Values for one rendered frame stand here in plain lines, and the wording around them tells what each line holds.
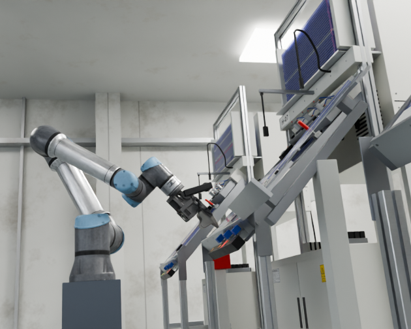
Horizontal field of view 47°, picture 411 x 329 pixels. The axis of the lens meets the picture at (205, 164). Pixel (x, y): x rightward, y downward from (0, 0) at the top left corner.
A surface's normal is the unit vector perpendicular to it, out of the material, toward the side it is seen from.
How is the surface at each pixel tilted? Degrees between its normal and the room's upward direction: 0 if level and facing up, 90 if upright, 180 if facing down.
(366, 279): 90
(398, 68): 90
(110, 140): 90
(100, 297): 90
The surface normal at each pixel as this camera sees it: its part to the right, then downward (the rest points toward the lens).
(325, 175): 0.12, -0.28
